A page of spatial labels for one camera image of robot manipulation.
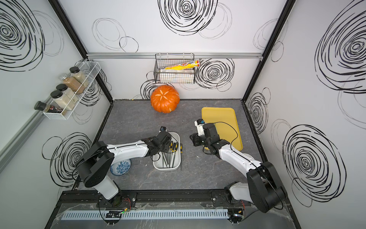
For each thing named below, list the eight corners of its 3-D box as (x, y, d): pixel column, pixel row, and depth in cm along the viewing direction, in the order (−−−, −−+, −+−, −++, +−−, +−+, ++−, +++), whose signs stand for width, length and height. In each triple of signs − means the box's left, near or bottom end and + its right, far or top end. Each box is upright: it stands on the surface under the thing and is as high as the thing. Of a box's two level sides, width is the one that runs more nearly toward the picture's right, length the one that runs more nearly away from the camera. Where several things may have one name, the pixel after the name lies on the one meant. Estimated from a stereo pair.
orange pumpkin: (151, 113, 114) (147, 99, 101) (159, 98, 125) (156, 83, 113) (174, 118, 111) (172, 104, 98) (180, 101, 122) (179, 87, 110)
